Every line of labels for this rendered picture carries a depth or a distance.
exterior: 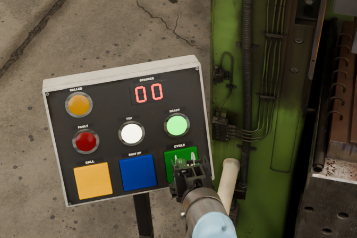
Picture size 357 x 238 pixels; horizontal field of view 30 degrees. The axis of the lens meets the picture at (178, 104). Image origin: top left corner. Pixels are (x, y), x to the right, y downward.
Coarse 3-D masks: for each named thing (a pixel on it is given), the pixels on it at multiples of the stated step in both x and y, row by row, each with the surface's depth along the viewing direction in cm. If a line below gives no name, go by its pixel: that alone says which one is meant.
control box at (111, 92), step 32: (160, 64) 145; (192, 64) 142; (64, 96) 140; (96, 96) 141; (128, 96) 142; (160, 96) 143; (192, 96) 144; (64, 128) 142; (96, 128) 143; (160, 128) 145; (192, 128) 147; (64, 160) 144; (96, 160) 146; (160, 160) 148; (64, 192) 147; (128, 192) 149
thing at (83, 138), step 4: (84, 132) 143; (88, 132) 143; (80, 136) 143; (84, 136) 143; (88, 136) 143; (92, 136) 143; (76, 140) 143; (80, 140) 143; (84, 140) 143; (88, 140) 143; (92, 140) 144; (76, 144) 143; (80, 144) 143; (84, 144) 143; (88, 144) 144; (92, 144) 144; (80, 148) 144; (84, 148) 144; (88, 148) 144; (92, 148) 144
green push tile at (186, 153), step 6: (174, 150) 147; (180, 150) 147; (186, 150) 147; (192, 150) 148; (168, 156) 147; (174, 156) 147; (180, 156) 148; (186, 156) 148; (168, 162) 148; (174, 162) 148; (168, 168) 148; (168, 174) 149; (168, 180) 149
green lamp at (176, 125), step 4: (176, 116) 145; (180, 116) 145; (172, 120) 145; (176, 120) 145; (180, 120) 145; (184, 120) 145; (168, 124) 145; (172, 124) 145; (176, 124) 145; (180, 124) 146; (184, 124) 146; (168, 128) 145; (172, 128) 146; (176, 128) 146; (180, 128) 146; (184, 128) 146; (172, 132) 146; (176, 132) 146; (180, 132) 146
